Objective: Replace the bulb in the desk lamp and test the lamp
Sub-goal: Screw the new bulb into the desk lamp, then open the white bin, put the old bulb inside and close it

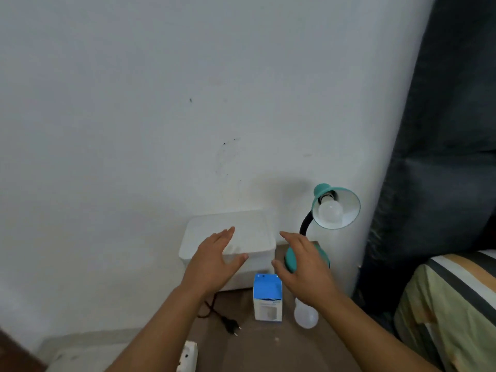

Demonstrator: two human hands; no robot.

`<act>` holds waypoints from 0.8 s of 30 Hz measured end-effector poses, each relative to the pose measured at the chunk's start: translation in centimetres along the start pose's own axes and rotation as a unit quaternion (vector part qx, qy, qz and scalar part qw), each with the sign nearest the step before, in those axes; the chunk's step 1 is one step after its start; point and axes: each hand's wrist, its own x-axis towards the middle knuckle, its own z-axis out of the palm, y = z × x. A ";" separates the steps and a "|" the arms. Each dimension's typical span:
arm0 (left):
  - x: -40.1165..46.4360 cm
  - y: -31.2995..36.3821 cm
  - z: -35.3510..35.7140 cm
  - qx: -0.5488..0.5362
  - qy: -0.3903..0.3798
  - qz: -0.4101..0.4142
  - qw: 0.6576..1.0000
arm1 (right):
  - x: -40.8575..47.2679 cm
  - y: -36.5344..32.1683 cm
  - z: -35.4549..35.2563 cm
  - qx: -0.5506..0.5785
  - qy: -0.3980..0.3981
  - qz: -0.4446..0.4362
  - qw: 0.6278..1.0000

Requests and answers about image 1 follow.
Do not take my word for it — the person's left hand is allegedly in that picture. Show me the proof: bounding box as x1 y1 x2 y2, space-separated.
179 226 250 298

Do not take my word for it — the person's right hand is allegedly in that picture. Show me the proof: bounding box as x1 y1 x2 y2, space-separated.
271 230 343 308

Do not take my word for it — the white light bulb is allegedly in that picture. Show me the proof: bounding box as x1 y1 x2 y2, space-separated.
317 193 344 225
293 298 319 330

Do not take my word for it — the blue white bulb carton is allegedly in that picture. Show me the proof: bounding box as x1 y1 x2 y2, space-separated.
253 273 284 323

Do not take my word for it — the white storage box lid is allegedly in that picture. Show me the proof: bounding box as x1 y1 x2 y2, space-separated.
178 210 277 264

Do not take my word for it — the teal desk lamp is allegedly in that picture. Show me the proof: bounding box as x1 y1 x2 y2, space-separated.
284 183 362 274

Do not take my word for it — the person's left forearm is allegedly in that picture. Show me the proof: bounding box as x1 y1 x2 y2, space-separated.
106 283 218 372

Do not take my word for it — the person's right forearm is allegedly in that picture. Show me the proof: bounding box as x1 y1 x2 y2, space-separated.
308 290 442 372

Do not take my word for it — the white power strip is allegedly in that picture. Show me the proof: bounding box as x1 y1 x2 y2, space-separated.
176 340 198 372

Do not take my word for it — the striped pillow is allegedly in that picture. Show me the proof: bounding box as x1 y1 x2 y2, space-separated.
393 250 496 372

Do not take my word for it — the brown wooden door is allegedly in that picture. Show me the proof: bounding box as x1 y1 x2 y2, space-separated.
0 329 47 372

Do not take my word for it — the black lamp cable with plug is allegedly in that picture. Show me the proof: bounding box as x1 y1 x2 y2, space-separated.
196 294 241 336

